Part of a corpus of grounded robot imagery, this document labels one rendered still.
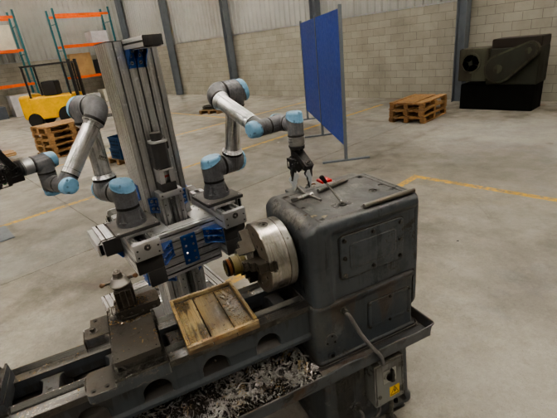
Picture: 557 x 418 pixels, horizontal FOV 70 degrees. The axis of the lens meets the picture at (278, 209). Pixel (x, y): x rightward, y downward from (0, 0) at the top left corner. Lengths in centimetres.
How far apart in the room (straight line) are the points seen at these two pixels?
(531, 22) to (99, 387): 1100
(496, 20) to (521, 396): 988
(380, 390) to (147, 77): 198
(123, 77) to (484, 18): 1034
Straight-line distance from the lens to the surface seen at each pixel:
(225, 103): 196
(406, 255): 196
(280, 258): 162
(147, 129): 226
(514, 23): 1153
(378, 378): 217
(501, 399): 272
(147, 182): 232
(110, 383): 163
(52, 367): 189
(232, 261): 169
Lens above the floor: 194
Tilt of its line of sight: 23 degrees down
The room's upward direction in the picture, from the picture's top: 7 degrees counter-clockwise
